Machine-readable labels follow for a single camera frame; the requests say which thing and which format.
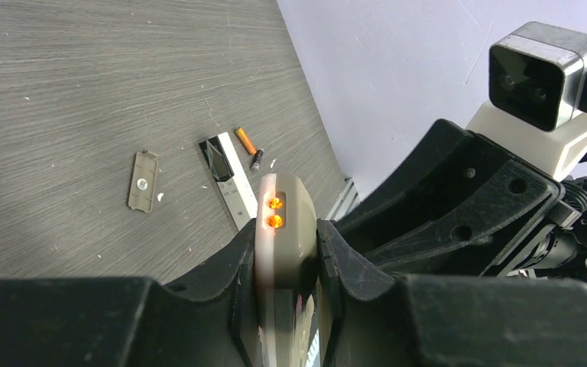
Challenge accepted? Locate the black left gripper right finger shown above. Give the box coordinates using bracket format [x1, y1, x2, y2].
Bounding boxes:
[317, 220, 422, 366]

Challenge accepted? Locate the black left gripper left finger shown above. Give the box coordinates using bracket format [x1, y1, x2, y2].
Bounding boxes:
[123, 219, 263, 366]

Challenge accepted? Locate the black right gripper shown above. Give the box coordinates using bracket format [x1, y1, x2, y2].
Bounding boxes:
[337, 119, 571, 275]

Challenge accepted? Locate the beige battery cover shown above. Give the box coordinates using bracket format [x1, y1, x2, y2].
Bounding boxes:
[128, 151, 159, 213]

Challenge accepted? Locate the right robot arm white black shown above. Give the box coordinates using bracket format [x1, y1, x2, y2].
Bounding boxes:
[336, 119, 587, 277]

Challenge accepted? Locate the white slim remote control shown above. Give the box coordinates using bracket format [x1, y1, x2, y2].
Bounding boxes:
[199, 132, 258, 231]

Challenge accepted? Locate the orange battery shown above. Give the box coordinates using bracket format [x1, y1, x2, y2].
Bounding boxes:
[235, 128, 258, 156]

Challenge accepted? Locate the aluminium rail frame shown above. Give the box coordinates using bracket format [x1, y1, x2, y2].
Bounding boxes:
[326, 177, 361, 221]

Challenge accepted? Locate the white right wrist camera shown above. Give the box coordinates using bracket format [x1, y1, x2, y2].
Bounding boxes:
[466, 21, 587, 181]

